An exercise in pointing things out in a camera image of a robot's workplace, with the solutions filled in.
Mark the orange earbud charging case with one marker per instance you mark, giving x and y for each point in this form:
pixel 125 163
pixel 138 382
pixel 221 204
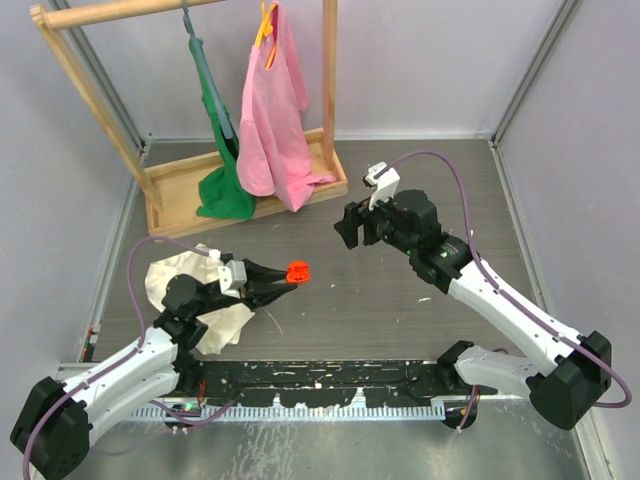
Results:
pixel 298 272

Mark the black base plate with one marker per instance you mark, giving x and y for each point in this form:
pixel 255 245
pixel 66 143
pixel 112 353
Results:
pixel 321 384

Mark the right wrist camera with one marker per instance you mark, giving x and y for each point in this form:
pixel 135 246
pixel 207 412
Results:
pixel 383 180

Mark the pink shirt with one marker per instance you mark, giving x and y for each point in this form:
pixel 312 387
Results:
pixel 274 158

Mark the yellow clothes hanger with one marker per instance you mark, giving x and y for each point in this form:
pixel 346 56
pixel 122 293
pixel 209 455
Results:
pixel 267 30

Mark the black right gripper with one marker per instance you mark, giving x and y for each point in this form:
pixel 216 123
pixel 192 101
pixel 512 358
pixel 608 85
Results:
pixel 348 226

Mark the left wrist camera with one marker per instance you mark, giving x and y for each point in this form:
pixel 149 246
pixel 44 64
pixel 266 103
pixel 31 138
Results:
pixel 232 278

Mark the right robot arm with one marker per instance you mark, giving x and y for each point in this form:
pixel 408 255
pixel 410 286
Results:
pixel 562 372

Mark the cream crumpled cloth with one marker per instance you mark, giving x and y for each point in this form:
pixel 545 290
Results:
pixel 188 284

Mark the slotted cable duct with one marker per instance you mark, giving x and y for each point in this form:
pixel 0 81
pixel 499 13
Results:
pixel 357 411

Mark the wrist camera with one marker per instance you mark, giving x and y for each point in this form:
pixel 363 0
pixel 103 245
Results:
pixel 383 180
pixel 232 278

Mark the wooden clothes rack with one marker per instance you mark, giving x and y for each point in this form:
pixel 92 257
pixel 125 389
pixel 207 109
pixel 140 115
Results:
pixel 170 189

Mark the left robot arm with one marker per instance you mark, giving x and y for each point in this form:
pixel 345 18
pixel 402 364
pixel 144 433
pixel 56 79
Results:
pixel 61 420

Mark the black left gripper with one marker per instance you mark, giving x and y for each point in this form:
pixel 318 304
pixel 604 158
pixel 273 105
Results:
pixel 262 293

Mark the grey clothes hanger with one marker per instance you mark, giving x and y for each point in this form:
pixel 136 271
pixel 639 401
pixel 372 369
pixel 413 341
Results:
pixel 210 95

